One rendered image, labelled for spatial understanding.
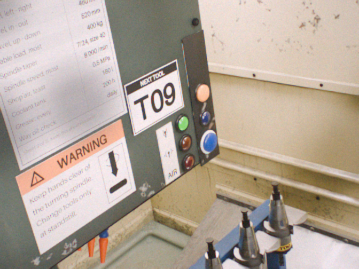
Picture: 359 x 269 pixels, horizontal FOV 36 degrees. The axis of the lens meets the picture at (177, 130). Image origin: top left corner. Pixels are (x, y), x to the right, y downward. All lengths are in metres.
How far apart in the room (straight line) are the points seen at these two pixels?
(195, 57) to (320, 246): 1.12
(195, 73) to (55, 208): 0.28
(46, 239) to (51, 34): 0.24
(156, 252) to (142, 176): 1.52
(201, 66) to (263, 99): 0.91
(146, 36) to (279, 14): 0.88
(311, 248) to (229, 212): 0.33
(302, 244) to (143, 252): 0.73
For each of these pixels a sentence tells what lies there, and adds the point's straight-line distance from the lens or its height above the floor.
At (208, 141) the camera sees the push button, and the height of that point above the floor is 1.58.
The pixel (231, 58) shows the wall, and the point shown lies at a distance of 1.70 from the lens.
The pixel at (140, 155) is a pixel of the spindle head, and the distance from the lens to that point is 0.73.
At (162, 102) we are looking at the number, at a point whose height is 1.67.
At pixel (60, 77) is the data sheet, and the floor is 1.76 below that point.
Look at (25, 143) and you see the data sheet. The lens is 0.61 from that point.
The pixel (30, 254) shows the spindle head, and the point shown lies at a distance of 0.66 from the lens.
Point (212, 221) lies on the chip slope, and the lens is 1.97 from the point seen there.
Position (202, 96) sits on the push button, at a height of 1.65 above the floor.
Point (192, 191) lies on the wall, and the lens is 2.12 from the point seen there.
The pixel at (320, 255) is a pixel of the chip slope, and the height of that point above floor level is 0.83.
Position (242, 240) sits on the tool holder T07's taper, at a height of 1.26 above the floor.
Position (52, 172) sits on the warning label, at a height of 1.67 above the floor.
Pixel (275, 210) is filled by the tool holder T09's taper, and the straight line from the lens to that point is 1.19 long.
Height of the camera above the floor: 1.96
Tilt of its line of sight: 26 degrees down
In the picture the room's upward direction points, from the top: 9 degrees counter-clockwise
